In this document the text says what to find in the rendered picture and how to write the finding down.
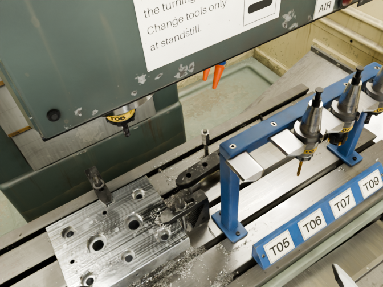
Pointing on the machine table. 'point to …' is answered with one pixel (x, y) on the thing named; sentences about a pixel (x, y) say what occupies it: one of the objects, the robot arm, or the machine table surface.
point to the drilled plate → (62, 254)
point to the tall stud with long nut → (205, 141)
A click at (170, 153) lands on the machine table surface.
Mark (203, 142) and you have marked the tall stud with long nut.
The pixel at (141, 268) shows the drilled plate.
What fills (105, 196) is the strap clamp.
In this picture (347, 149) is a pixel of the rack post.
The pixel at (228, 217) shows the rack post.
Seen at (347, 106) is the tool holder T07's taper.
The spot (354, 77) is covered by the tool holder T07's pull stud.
